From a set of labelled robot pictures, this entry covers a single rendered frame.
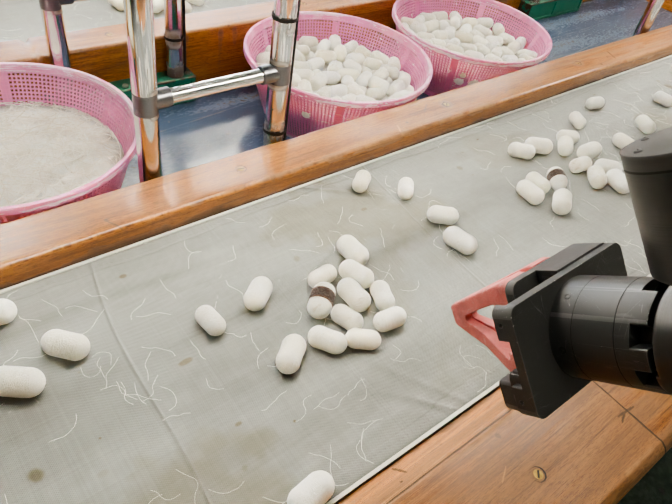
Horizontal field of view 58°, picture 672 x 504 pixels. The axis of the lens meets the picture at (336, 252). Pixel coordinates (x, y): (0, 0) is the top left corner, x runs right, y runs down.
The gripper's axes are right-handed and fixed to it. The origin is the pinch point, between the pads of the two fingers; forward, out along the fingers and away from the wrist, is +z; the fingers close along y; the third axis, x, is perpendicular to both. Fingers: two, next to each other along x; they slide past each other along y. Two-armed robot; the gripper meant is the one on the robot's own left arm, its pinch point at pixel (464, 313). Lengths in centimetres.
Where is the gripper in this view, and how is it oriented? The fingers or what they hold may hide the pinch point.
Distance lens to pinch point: 42.7
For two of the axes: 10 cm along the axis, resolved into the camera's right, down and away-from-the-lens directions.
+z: -5.4, 0.1, 8.4
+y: -7.8, 3.6, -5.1
